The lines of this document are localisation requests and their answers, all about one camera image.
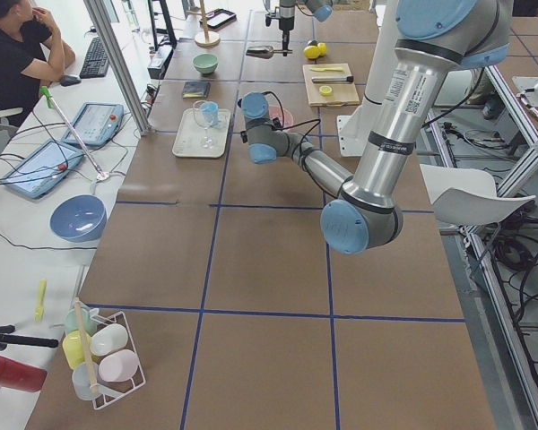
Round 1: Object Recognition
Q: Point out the blue bowl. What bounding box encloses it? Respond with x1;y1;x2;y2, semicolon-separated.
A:
49;194;107;243

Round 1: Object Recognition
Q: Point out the far teach pendant tablet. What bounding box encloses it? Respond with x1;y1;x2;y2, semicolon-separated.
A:
72;102;125;148

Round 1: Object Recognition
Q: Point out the white wire cup rack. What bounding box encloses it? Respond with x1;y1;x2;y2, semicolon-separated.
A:
62;299;146;410

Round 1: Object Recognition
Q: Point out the stainless steel muddler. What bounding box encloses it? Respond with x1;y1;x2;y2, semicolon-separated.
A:
311;75;354;84

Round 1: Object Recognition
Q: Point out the clear wine glass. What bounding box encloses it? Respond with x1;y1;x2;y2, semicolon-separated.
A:
193;100;213;149

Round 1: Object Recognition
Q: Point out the green ceramic bowl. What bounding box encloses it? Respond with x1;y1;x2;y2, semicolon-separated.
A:
192;53;219;75

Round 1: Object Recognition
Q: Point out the stainless steel scoop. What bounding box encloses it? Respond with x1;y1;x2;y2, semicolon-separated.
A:
246;45;292;59

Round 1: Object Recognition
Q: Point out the white chair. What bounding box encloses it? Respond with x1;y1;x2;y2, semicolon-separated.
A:
420;164;536;226

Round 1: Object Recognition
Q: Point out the aluminium frame post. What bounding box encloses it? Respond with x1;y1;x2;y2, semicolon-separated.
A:
84;0;152;136

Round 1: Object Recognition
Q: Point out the yellow plastic fork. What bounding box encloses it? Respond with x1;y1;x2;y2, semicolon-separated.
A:
34;279;48;323

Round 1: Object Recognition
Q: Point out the near teach pendant tablet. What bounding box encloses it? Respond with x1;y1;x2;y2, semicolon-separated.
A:
0;139;84;199

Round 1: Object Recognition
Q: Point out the computer mouse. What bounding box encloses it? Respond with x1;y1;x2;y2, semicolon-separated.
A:
59;74;82;87

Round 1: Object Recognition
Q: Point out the wooden stand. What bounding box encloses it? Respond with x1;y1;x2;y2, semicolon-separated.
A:
194;0;221;48

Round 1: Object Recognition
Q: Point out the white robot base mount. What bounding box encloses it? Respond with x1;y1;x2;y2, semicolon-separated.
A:
336;112;365;157

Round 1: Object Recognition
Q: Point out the cream bear serving tray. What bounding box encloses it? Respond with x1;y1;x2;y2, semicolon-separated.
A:
171;108;231;159

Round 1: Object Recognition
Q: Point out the black keyboard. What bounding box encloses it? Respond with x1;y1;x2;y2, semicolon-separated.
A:
79;37;109;79

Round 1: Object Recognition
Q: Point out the whole yellow lemon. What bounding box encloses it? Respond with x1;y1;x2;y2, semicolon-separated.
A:
303;45;321;60

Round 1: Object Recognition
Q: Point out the teach pendant tablet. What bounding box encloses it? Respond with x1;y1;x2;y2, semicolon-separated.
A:
72;102;125;148
0;139;84;199

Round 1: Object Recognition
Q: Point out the lemon half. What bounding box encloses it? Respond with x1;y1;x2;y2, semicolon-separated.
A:
318;85;334;97

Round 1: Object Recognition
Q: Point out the pink bowl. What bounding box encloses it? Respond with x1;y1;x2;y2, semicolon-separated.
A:
268;106;294;130

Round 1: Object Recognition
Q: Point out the wooden cutting board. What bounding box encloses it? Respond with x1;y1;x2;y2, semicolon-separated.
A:
302;63;360;107

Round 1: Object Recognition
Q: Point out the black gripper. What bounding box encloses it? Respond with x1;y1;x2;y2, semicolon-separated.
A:
282;29;291;56

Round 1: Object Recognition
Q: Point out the blue plastic cup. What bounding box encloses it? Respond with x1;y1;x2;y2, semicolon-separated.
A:
200;101;220;128

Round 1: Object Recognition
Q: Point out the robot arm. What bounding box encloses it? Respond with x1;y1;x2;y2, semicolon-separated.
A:
238;1;513;254
273;0;333;56

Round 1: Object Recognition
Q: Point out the yellow plastic knife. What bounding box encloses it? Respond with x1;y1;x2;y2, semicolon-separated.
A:
309;67;344;73

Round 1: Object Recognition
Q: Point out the folded grey cloth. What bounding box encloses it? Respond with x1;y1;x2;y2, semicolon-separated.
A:
182;81;211;99

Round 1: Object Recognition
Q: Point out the red bottle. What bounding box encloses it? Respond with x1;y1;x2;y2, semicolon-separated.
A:
0;356;48;392

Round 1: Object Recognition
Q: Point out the seated person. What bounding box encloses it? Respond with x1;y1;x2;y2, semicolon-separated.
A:
0;0;75;126

